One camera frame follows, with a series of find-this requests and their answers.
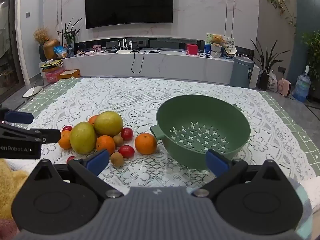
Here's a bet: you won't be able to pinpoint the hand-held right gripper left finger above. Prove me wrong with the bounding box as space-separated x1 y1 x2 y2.
27 149 123 200

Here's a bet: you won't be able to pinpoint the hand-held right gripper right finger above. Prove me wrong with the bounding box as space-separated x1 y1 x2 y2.
192 149 290 200

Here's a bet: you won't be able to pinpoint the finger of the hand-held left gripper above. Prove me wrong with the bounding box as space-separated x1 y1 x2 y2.
0 124 62 144
0 108 34 125

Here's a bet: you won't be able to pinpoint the yellow-green apple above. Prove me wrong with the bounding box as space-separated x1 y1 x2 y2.
94 111 124 137
69 121 97 154

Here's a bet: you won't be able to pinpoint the green plastic colander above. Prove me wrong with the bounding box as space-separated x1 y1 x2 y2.
149 94 251 170

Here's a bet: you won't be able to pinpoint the white round floor device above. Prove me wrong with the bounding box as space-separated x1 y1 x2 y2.
22 86 43 98

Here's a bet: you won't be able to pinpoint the yellow fuzzy blanket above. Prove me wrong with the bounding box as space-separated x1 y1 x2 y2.
0 159 30 222

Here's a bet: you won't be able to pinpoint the green checkered tablecloth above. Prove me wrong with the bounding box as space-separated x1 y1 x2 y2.
17 77 320 170

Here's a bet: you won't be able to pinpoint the pink box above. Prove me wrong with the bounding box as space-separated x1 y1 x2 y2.
45 70 65 83

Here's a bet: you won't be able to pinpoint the stack of colourful papers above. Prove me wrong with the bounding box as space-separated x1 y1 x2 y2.
40 59 65 72

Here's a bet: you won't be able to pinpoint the orange flat box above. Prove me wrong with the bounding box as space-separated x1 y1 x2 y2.
57 69 81 82

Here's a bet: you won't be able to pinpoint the white lace tablecloth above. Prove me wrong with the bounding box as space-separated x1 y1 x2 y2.
19 77 317 193

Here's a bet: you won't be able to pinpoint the golden vase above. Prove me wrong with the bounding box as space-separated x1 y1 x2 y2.
42 39 60 60

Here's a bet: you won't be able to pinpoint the glass sliding door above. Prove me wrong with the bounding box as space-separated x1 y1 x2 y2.
0 0 25 100

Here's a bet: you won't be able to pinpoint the blue snack bag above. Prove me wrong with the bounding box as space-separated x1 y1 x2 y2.
53 45 68 58

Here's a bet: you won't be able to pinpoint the dried flowers in dark vase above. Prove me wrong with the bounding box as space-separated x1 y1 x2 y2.
34 27 49 62

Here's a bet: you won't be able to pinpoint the green plant in glass vase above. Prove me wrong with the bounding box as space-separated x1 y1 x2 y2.
57 17 83 58

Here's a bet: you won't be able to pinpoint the grey trash bin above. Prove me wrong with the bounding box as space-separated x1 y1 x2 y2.
229 56 255 88

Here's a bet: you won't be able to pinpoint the long-leaf plant in black pot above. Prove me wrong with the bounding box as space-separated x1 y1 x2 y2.
250 38 290 91

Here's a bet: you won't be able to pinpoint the light teal blanket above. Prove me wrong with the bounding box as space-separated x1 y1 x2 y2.
287 175 314 230

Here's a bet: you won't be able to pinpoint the white plastic bag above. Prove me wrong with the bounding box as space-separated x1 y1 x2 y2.
267 70 278 92

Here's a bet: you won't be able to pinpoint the pink heater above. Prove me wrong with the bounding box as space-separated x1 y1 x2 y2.
277 78 290 97

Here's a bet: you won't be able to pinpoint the white marble television cabinet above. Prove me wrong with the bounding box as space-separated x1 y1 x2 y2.
61 50 234 85

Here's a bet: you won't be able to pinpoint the white router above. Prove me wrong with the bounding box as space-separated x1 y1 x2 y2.
117 39 133 54

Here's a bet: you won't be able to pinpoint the blue water bottle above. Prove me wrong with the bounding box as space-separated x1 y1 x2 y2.
292 65 312 103

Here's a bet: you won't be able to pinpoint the white patterned paper fan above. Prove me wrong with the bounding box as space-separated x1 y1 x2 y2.
222 37 237 55

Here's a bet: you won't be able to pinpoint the bushy green leafy plant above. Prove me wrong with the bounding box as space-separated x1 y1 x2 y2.
301 31 320 90

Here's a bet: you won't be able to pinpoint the hanging vine plant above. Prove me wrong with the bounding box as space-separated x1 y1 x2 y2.
265 0 297 34

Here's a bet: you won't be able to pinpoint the black hanging cable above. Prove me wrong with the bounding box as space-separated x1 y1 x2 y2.
131 50 145 74

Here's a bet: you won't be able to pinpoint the black wall television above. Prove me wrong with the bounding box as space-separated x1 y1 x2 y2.
85 0 174 30

